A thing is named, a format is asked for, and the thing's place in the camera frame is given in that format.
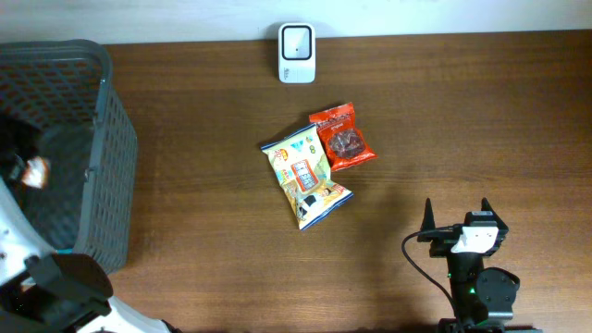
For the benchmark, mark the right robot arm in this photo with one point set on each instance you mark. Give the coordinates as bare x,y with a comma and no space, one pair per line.
481,297

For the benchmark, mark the grey plastic basket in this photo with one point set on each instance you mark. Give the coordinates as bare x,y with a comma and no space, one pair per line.
65,91

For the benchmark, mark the red snack bag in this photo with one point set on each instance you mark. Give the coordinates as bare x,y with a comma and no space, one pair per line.
343,142

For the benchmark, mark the white barcode scanner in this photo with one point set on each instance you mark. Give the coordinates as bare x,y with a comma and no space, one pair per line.
296,50

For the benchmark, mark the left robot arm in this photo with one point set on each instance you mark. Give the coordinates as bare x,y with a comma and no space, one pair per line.
45,291

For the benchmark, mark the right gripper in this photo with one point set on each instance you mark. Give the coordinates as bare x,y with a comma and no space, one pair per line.
442,241

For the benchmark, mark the yellow wet wipes bag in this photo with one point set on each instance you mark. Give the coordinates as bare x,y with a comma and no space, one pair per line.
303,172

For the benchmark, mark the orange tissue pack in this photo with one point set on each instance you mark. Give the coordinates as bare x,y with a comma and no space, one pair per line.
36,173

